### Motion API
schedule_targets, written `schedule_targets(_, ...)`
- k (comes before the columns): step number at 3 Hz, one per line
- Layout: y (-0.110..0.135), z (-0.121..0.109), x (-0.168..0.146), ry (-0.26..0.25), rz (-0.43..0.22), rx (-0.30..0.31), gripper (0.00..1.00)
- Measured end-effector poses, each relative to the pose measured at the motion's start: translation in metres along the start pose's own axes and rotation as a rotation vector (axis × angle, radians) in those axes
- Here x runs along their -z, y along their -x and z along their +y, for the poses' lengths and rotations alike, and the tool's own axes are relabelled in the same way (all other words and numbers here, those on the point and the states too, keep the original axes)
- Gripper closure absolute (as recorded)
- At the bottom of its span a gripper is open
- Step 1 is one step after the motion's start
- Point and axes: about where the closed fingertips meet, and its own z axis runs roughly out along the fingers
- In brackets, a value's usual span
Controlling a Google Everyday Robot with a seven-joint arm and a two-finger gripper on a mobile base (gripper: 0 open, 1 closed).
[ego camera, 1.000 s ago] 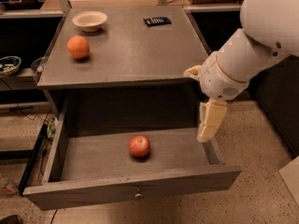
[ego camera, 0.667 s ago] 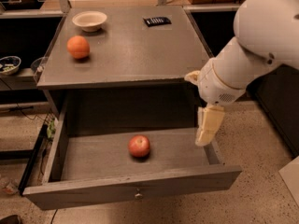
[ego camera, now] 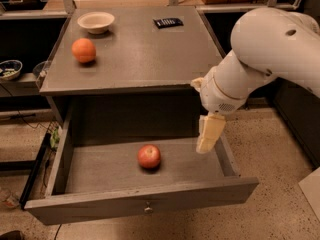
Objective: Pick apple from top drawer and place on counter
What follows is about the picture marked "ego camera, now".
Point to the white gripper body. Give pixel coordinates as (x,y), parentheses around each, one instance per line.
(214,93)

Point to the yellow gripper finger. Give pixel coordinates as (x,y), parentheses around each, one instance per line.
(197,84)
(211,127)

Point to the red apple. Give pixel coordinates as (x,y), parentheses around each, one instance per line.
(149,156)

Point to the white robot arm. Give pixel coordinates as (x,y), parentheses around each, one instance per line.
(266,44)

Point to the metal drawer knob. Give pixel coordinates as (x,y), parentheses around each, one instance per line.
(148,209)

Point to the grey open drawer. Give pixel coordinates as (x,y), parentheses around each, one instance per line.
(96,174)

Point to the black remote control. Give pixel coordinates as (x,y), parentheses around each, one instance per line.
(167,22)

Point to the grey wooden cabinet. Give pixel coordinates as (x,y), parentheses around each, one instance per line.
(134,53)

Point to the beige paper bowl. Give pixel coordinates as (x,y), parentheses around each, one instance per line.
(96,22)

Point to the orange fruit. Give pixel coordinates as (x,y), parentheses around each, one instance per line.
(83,50)

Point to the clear plastic container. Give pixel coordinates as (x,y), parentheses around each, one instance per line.
(40,72)

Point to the blue patterned bowl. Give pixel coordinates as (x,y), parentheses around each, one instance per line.
(10,69)

